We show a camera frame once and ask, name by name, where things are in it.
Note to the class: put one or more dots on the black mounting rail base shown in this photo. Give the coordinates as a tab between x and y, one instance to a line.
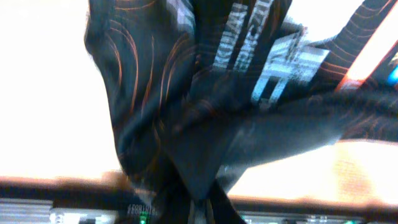
15	210

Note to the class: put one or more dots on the black cycling jersey orange print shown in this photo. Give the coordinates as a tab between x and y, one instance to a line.
199	91

